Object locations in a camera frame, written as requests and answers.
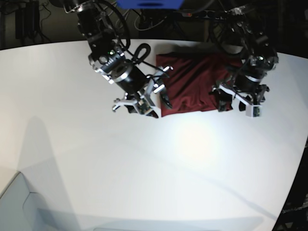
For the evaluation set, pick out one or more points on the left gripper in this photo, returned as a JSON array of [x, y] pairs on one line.
[[226, 92]]

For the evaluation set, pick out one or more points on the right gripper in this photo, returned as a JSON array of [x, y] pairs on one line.
[[138, 86]]

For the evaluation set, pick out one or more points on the dark red t-shirt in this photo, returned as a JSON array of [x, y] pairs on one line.
[[190, 82]]

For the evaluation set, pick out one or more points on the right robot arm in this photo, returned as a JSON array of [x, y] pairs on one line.
[[108, 37]]

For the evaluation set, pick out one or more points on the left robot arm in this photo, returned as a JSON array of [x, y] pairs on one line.
[[257, 55]]

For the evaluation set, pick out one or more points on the blue box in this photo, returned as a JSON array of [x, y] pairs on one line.
[[150, 4]]

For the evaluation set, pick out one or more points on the black power strip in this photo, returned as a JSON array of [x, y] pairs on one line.
[[206, 14]]

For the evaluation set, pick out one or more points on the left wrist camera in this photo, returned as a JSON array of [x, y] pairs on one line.
[[253, 111]]

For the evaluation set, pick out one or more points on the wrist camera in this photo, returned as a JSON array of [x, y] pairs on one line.
[[144, 108], [253, 111]]

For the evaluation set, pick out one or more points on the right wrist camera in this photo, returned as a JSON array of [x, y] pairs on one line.
[[144, 108]]

